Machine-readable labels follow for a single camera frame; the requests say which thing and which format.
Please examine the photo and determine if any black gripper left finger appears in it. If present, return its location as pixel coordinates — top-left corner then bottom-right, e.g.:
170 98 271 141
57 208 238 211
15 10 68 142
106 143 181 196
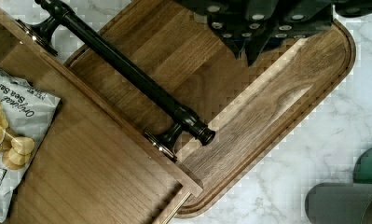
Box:
173 0 248 60

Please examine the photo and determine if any wooden drawer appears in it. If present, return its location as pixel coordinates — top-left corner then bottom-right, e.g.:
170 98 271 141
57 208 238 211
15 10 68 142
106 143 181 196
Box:
0 8 202 224

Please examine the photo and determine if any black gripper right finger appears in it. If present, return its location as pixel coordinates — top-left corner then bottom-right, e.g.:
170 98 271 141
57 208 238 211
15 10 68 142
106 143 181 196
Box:
244 0 372 68

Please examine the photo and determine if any dark green cup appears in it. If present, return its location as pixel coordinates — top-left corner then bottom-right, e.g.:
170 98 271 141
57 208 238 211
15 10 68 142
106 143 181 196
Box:
352 148 372 184

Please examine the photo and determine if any white potato chips bag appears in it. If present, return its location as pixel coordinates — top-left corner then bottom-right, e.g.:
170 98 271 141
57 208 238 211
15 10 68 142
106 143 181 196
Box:
0 68 61 222

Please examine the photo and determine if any black drawer handle bar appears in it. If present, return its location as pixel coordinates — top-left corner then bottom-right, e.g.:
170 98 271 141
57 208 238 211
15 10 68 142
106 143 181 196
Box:
16 0 215 161

